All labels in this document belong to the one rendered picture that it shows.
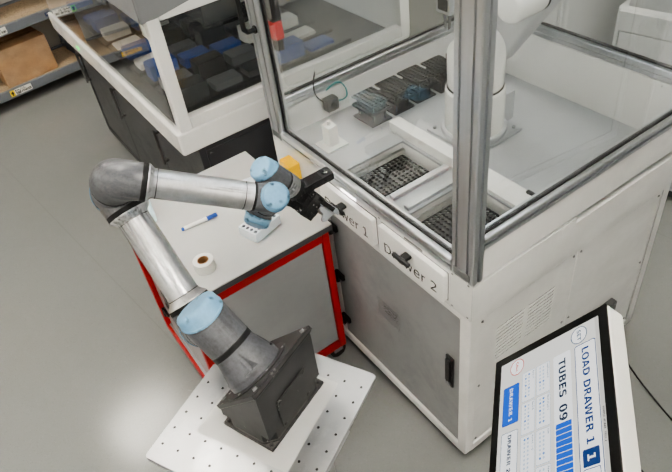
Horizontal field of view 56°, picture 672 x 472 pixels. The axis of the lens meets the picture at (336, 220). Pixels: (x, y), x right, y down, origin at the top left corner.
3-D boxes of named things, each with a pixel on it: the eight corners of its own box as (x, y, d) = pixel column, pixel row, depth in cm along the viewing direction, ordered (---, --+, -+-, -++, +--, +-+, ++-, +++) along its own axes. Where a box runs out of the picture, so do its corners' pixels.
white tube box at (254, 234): (257, 243, 215) (255, 235, 213) (240, 235, 220) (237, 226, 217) (281, 222, 222) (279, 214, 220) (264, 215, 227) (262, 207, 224)
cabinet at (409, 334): (466, 469, 225) (473, 326, 173) (308, 306, 293) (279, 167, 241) (632, 332, 262) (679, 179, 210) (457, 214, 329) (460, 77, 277)
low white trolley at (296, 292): (234, 435, 246) (181, 307, 197) (169, 339, 287) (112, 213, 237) (352, 356, 268) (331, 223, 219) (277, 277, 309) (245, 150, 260)
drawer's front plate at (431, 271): (443, 303, 178) (443, 276, 171) (379, 250, 197) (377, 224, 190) (447, 300, 179) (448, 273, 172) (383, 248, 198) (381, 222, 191)
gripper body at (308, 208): (299, 210, 198) (275, 196, 189) (315, 188, 197) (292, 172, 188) (312, 222, 193) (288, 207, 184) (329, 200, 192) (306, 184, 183)
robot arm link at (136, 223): (200, 358, 157) (78, 174, 154) (193, 355, 171) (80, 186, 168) (240, 330, 162) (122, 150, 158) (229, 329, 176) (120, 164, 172)
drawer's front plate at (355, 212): (374, 247, 199) (371, 221, 192) (322, 204, 218) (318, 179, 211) (378, 244, 200) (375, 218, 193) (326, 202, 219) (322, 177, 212)
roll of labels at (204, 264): (192, 275, 207) (189, 266, 204) (199, 260, 212) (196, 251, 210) (212, 276, 206) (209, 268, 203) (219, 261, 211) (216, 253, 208)
